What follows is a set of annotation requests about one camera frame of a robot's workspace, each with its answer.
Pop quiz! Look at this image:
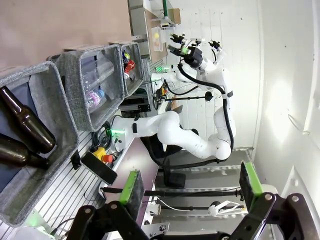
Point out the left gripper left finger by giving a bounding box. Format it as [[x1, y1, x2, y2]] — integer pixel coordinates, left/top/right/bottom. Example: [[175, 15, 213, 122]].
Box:
[[66, 169, 151, 240]]

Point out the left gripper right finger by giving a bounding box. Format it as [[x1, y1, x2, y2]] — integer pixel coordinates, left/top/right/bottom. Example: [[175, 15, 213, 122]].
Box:
[[229, 161, 320, 240]]

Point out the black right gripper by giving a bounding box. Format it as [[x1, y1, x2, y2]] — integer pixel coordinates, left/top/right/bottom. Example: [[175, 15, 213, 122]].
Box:
[[166, 33, 203, 68]]

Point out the crushed red drink can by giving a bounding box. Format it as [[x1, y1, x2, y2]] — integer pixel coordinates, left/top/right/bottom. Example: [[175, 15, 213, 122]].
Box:
[[123, 59, 136, 75]]

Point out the large clear plastic bottle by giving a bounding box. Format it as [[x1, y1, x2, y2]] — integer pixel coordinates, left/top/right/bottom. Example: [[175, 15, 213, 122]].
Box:
[[81, 61, 116, 89]]

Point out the small plastic water bottle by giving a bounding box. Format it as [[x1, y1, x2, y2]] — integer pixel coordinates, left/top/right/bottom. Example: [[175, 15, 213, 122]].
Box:
[[84, 89, 106, 114]]

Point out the brown glass beer bottle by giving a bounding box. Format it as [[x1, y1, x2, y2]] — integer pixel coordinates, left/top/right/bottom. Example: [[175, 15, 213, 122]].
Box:
[[0, 133, 51, 170], [0, 85, 57, 155]]

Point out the grey fabric basket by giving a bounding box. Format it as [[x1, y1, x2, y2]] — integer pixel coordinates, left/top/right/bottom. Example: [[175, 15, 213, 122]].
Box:
[[108, 41, 144, 99], [55, 44, 126, 133], [0, 60, 81, 229]]

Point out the wooden workbench with items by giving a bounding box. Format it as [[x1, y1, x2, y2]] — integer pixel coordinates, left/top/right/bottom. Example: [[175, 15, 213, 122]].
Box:
[[144, 0, 182, 64]]

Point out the dark purple board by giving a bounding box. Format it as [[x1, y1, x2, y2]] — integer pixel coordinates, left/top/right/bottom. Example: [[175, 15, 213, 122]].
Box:
[[109, 137, 160, 221]]

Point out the black flat panel device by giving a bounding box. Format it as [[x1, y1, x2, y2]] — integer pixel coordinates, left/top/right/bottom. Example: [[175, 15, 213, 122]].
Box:
[[80, 150, 119, 186]]

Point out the black stand foot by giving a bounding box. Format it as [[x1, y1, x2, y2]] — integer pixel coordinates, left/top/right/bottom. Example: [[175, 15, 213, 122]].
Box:
[[163, 172, 186, 189]]

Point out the yellow emergency stop button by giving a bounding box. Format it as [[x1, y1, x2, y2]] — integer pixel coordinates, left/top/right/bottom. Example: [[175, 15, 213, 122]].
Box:
[[93, 146, 115, 163]]

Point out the long black tripod pole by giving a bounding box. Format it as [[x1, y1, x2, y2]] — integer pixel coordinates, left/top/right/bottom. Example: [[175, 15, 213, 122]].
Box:
[[100, 186, 245, 201]]

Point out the small white camera on pole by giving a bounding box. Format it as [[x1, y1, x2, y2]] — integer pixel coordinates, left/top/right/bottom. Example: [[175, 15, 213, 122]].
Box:
[[208, 200, 223, 216]]

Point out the black pole with round camera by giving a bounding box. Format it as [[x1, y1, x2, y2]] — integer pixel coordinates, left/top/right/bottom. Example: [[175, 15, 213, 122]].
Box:
[[161, 90, 215, 104]]

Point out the bundle of green black cables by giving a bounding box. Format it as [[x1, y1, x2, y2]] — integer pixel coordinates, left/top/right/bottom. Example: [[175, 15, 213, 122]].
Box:
[[91, 121, 114, 151]]

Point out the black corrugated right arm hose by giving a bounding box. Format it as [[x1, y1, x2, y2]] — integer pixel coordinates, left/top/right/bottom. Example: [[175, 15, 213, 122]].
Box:
[[177, 63, 235, 151]]

